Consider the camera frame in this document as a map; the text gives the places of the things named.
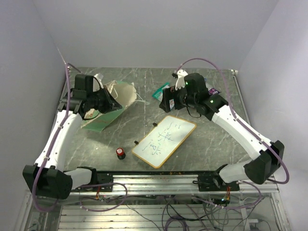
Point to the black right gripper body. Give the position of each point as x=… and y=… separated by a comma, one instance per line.
x=180, y=98

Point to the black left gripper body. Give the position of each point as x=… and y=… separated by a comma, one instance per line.
x=102, y=99

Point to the teal snack packet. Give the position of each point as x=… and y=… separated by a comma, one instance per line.
x=158, y=94

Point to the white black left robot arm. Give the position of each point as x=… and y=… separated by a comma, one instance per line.
x=46, y=177

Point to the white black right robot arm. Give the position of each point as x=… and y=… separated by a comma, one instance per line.
x=190, y=91

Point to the small yellow-framed whiteboard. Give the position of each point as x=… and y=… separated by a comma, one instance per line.
x=163, y=140

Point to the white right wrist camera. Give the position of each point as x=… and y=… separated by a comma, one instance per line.
x=180, y=81

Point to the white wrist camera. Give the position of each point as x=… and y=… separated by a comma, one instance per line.
x=180, y=81
x=97, y=82

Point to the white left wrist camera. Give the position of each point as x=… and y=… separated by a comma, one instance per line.
x=97, y=82

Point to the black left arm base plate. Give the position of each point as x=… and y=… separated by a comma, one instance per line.
x=100, y=184

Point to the aluminium frame rail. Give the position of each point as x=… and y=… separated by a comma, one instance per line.
x=155, y=183

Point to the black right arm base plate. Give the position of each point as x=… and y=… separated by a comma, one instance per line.
x=210, y=181

